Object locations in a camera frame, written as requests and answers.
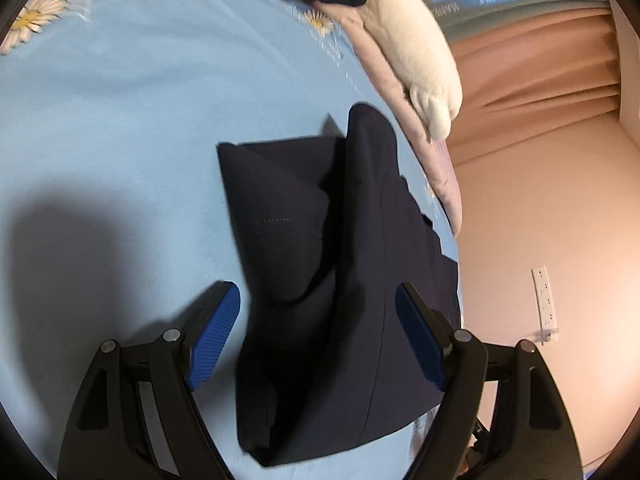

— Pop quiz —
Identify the pink curtain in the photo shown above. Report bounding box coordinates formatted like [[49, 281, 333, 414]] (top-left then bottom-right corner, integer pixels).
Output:
[[440, 0, 623, 166]]

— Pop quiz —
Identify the white wall socket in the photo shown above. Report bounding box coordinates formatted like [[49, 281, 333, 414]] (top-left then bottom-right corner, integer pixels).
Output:
[[531, 264, 558, 328]]

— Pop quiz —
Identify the white fluffy pillow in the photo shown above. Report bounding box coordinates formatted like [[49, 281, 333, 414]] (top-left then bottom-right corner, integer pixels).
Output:
[[367, 0, 463, 141]]

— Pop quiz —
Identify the navy zip jacket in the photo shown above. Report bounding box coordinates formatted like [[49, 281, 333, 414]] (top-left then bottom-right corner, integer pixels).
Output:
[[216, 102, 461, 468]]

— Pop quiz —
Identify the pink quilt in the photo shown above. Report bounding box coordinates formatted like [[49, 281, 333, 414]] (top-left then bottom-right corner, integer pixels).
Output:
[[307, 0, 463, 241]]

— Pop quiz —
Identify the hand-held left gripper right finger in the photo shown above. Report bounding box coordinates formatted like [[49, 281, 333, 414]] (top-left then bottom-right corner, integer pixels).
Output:
[[394, 282, 585, 480]]

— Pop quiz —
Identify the blue floral bed sheet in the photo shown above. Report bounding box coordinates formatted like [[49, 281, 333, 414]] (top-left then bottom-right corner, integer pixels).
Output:
[[0, 0, 461, 480]]

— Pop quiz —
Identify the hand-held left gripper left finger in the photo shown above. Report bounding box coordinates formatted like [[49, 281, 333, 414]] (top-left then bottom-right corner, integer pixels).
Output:
[[56, 281, 242, 480]]

